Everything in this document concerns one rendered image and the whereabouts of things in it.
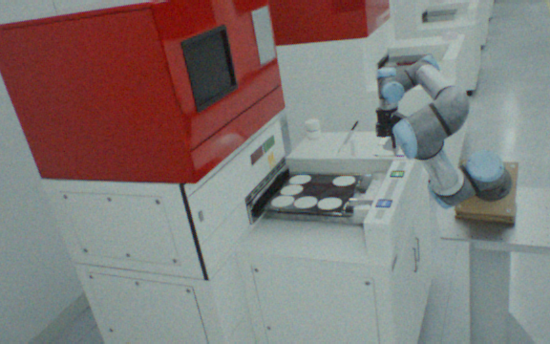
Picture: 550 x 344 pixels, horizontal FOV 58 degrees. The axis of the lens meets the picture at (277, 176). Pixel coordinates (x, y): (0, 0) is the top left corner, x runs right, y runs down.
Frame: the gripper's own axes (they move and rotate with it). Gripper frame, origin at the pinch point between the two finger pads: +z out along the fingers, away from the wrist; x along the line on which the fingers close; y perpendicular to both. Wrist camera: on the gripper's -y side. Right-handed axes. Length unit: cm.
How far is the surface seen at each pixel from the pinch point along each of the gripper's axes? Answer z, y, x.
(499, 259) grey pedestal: 42, -40, 8
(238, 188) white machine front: 2, 58, 35
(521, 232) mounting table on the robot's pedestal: 24, -47, 16
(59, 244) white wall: 57, 207, 17
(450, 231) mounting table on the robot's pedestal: 23.8, -22.7, 19.2
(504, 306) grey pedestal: 66, -42, 6
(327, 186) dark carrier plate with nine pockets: 15.7, 32.0, 2.6
